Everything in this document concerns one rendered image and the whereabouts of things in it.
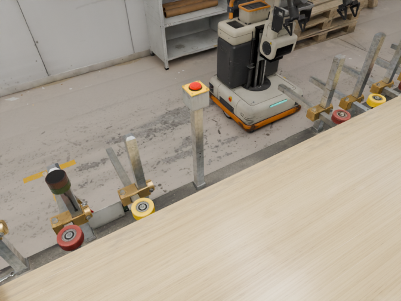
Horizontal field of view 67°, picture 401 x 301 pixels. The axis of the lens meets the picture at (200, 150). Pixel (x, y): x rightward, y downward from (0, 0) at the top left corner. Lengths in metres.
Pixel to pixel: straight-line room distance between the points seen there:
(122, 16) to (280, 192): 3.01
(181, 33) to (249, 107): 1.85
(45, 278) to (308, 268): 0.78
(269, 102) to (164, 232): 1.85
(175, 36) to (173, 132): 1.67
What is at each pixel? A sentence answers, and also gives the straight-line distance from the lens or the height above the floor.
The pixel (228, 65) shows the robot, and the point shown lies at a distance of 2.67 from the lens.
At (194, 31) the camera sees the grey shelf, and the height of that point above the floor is 0.15.
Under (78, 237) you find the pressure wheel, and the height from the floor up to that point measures 0.91.
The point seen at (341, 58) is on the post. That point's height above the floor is 1.13.
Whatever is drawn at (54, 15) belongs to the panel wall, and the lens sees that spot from 3.61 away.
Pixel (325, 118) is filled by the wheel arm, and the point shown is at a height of 0.84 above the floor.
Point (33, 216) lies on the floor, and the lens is 2.48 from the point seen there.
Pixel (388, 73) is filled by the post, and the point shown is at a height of 0.89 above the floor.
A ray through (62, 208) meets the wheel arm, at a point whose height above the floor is 0.86.
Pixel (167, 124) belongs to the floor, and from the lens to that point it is 2.85.
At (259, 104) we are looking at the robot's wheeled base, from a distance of 2.62.
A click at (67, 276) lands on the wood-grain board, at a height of 0.90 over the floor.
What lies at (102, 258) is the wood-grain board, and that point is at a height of 0.90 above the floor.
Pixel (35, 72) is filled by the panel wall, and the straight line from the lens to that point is 3.79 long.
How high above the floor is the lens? 1.79
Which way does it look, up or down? 44 degrees down
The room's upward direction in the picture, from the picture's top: 2 degrees counter-clockwise
